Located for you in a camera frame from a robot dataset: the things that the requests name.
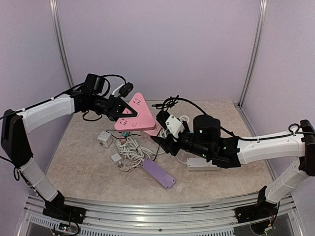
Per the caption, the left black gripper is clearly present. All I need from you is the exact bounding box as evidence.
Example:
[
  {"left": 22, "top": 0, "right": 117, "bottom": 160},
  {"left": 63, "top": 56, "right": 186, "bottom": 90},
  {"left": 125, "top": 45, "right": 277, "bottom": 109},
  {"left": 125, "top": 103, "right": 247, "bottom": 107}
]
[{"left": 90, "top": 93, "right": 138, "bottom": 121}]

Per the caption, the pink cube socket adapter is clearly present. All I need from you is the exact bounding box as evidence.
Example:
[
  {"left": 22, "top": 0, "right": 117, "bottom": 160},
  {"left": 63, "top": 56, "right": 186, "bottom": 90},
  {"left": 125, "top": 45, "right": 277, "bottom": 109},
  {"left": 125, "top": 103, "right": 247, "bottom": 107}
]
[{"left": 141, "top": 125, "right": 162, "bottom": 137}]

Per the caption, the pink power strip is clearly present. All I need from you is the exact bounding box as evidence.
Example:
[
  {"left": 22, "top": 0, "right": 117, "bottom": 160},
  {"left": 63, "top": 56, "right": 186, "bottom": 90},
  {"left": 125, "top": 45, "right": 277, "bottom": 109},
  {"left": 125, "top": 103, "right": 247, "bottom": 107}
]
[{"left": 114, "top": 92, "right": 157, "bottom": 132}]

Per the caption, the pink plug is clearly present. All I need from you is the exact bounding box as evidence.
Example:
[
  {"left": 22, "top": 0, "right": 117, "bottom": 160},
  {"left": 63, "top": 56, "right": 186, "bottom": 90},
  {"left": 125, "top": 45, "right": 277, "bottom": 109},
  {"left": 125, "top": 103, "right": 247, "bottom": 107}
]
[{"left": 119, "top": 139, "right": 126, "bottom": 145}]

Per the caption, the white multi socket adapter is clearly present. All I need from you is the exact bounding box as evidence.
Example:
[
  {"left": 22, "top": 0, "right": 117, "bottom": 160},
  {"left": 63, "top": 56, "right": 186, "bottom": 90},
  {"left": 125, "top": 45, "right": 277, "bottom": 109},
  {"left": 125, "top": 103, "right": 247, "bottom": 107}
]
[{"left": 97, "top": 131, "right": 113, "bottom": 148}]

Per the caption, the white usb charger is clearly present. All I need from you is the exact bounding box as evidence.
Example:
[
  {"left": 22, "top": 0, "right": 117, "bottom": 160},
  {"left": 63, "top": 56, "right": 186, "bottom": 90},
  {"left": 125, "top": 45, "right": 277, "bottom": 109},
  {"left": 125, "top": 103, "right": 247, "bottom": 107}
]
[{"left": 110, "top": 153, "right": 123, "bottom": 165}]

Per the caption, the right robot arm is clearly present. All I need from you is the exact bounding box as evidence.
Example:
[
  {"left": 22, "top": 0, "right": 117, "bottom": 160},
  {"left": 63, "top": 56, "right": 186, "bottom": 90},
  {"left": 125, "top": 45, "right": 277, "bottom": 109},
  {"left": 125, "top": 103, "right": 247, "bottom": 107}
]
[{"left": 151, "top": 112, "right": 315, "bottom": 218}]

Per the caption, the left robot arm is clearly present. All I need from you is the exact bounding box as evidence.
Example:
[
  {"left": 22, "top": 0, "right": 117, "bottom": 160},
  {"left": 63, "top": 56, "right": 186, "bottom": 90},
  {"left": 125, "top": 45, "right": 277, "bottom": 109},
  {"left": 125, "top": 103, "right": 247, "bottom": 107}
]
[{"left": 0, "top": 74, "right": 138, "bottom": 219}]

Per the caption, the white power strip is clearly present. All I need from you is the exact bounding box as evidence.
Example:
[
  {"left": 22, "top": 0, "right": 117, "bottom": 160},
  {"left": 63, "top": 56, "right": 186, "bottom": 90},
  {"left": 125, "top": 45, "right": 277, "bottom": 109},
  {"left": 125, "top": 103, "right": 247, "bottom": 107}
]
[{"left": 187, "top": 157, "right": 220, "bottom": 171}]

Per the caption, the purple power strip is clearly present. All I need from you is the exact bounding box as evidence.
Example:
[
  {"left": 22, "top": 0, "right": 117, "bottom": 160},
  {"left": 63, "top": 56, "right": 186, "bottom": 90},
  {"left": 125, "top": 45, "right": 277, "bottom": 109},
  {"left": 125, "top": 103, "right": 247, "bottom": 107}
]
[{"left": 142, "top": 159, "right": 176, "bottom": 189}]

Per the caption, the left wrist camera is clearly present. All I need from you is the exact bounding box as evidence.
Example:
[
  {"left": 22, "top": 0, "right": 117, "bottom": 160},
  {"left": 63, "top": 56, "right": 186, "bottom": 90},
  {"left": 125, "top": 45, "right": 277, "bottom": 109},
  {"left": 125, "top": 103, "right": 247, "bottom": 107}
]
[{"left": 111, "top": 82, "right": 134, "bottom": 98}]

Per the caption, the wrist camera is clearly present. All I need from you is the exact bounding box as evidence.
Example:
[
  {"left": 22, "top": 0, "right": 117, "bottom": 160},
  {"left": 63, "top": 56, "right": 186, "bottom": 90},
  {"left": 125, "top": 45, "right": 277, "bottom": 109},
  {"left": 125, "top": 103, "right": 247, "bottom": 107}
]
[
  {"left": 156, "top": 111, "right": 185, "bottom": 141},
  {"left": 111, "top": 82, "right": 134, "bottom": 98}
]

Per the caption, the white cable far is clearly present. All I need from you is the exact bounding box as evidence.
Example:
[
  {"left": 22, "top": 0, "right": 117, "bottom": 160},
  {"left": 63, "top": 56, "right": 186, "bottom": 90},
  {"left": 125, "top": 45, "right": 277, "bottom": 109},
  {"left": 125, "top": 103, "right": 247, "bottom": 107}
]
[{"left": 159, "top": 115, "right": 191, "bottom": 138}]

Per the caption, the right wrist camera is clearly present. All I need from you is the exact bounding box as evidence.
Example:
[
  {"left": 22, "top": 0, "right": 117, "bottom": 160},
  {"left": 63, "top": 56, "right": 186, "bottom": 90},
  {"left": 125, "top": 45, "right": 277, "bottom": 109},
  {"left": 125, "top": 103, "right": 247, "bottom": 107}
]
[{"left": 156, "top": 111, "right": 185, "bottom": 141}]

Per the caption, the black thin cable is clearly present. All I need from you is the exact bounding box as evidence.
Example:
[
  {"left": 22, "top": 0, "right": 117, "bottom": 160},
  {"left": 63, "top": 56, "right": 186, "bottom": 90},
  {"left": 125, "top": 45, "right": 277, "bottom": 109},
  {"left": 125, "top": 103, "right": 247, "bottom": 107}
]
[{"left": 105, "top": 129, "right": 160, "bottom": 162}]

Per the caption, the white coiled power cable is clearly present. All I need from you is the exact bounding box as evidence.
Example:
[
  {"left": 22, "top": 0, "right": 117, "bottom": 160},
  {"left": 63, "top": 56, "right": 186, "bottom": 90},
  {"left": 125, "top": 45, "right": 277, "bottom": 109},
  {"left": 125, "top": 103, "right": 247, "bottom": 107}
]
[{"left": 115, "top": 136, "right": 168, "bottom": 162}]

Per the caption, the white bundled cable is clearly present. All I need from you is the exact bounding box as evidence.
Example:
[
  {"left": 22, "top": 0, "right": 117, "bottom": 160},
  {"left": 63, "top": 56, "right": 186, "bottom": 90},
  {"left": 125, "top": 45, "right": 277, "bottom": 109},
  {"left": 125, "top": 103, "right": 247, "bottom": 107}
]
[{"left": 118, "top": 154, "right": 148, "bottom": 173}]

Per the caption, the front aluminium rail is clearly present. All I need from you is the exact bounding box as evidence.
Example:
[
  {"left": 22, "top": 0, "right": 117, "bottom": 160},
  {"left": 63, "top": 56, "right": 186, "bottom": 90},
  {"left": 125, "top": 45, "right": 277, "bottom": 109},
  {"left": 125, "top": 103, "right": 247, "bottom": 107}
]
[{"left": 16, "top": 193, "right": 305, "bottom": 236}]

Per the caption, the right aluminium frame post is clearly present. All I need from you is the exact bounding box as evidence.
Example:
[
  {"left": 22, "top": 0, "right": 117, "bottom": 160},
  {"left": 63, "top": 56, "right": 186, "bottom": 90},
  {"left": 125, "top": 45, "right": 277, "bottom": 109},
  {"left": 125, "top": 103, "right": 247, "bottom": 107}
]
[{"left": 236, "top": 0, "right": 268, "bottom": 109}]

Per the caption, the aluminium frame post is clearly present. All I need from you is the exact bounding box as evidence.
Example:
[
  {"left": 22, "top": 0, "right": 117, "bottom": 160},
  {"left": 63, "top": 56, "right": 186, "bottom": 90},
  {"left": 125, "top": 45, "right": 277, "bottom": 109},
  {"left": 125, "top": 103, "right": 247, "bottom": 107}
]
[
  {"left": 236, "top": 0, "right": 268, "bottom": 109},
  {"left": 49, "top": 0, "right": 76, "bottom": 89}
]

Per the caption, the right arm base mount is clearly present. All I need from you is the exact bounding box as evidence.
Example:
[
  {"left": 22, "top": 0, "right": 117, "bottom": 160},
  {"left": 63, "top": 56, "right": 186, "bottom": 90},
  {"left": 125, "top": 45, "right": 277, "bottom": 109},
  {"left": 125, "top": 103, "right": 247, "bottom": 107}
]
[{"left": 235, "top": 203, "right": 278, "bottom": 223}]

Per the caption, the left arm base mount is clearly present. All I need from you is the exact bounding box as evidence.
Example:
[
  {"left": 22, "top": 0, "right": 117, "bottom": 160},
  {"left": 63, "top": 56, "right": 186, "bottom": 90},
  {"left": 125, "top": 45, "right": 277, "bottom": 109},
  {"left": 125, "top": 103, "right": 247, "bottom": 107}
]
[{"left": 42, "top": 202, "right": 87, "bottom": 224}]

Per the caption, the left aluminium frame post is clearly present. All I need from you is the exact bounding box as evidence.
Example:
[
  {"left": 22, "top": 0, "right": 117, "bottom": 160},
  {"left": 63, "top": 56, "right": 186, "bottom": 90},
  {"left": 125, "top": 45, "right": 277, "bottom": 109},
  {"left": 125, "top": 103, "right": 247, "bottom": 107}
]
[{"left": 49, "top": 0, "right": 76, "bottom": 89}]

